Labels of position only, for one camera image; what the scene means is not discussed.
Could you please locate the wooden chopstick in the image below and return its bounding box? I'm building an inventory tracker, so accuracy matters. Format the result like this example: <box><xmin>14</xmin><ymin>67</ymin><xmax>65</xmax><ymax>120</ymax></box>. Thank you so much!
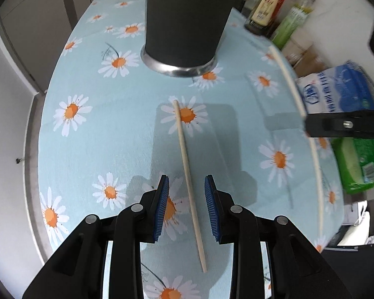
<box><xmin>269</xmin><ymin>45</ymin><xmax>324</xmax><ymax>235</ymax></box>
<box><xmin>173</xmin><ymin>99</ymin><xmax>207</xmax><ymax>273</ymax></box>

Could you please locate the green sugar bag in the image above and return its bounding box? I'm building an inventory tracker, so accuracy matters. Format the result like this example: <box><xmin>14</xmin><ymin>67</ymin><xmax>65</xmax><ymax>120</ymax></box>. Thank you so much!
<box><xmin>332</xmin><ymin>138</ymin><xmax>374</xmax><ymax>194</ymax></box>

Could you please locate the blue white salt bag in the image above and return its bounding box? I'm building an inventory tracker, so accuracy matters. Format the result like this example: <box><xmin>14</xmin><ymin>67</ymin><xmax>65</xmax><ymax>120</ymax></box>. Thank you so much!
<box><xmin>296</xmin><ymin>61</ymin><xmax>374</xmax><ymax>113</ymax></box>

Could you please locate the brown spice jar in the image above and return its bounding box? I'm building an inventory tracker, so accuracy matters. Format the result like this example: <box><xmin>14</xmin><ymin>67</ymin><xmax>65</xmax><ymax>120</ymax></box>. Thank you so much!
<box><xmin>294</xmin><ymin>49</ymin><xmax>330</xmax><ymax>78</ymax></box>

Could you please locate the blue daisy tablecloth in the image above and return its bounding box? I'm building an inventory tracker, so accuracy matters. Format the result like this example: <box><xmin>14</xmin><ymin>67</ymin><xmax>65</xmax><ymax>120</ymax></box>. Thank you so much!
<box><xmin>38</xmin><ymin>0</ymin><xmax>343</xmax><ymax>298</ymax></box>

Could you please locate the white lid spice jar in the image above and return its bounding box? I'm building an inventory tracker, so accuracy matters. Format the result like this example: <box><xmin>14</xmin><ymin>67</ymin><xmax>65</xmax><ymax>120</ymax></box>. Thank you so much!
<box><xmin>282</xmin><ymin>37</ymin><xmax>313</xmax><ymax>66</ymax></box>

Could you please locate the soy sauce bottle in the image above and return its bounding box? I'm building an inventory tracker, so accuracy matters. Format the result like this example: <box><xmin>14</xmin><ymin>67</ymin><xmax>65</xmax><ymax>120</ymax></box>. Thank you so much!
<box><xmin>245</xmin><ymin>0</ymin><xmax>284</xmax><ymax>36</ymax></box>

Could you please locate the black cylindrical utensil holder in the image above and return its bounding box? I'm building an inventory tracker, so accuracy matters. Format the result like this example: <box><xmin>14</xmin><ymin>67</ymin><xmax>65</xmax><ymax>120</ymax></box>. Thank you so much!
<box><xmin>141</xmin><ymin>0</ymin><xmax>235</xmax><ymax>78</ymax></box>

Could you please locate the grey door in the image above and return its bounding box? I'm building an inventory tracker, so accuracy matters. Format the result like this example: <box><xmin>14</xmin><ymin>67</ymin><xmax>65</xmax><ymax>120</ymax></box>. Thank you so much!
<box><xmin>0</xmin><ymin>0</ymin><xmax>93</xmax><ymax>93</ymax></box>

